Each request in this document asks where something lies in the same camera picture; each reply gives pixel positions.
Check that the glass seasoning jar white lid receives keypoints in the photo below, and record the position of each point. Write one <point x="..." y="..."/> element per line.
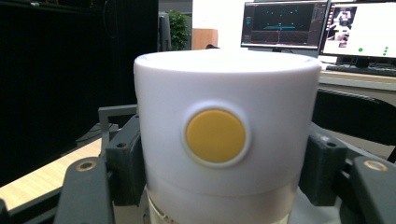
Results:
<point x="224" y="93"/>

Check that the white screen monitor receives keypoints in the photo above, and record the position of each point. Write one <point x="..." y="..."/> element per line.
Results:
<point x="361" y="31"/>

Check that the grey office desk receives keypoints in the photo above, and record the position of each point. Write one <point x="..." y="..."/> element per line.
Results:
<point x="358" y="82"/>

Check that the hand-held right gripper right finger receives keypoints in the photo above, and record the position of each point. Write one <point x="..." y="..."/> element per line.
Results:
<point x="323" y="168"/>

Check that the black monitor back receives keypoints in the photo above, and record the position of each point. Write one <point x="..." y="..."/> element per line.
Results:
<point x="164" y="31"/>

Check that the wooden cabinet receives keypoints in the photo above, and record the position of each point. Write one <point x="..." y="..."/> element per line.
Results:
<point x="204" y="39"/>

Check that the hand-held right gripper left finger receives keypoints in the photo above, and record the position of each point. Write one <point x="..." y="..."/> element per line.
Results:
<point x="126" y="161"/>

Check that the green plant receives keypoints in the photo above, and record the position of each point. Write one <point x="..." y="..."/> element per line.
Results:
<point x="179" y="29"/>

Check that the black curtain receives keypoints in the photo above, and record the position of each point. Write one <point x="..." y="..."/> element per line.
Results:
<point x="56" y="77"/>

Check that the dark screen monitor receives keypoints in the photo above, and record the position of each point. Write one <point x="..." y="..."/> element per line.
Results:
<point x="283" y="25"/>

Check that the black chair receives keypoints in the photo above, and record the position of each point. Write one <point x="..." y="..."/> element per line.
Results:
<point x="355" y="118"/>

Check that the black keyboard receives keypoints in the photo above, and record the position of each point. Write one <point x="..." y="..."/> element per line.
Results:
<point x="361" y="70"/>

